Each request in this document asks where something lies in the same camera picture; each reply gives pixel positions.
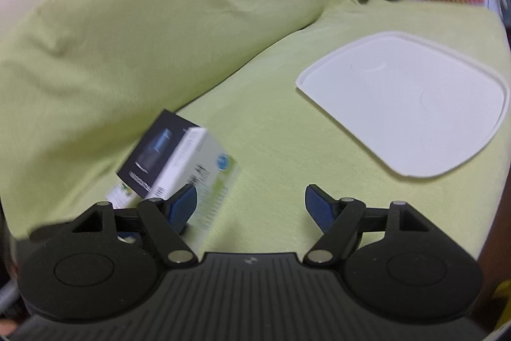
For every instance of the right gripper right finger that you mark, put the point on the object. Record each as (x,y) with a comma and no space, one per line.
(338,220)

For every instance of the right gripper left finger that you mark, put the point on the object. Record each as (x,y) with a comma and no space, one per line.
(162,222)

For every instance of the white blue medicine box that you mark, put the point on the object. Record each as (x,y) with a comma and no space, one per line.
(199,160)

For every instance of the black product box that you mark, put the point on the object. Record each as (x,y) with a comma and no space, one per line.
(144,164)

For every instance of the white plastic bin lid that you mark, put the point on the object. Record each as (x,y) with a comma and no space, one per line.
(421,108)

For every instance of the green sofa cover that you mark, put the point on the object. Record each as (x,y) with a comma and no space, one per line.
(82,80)

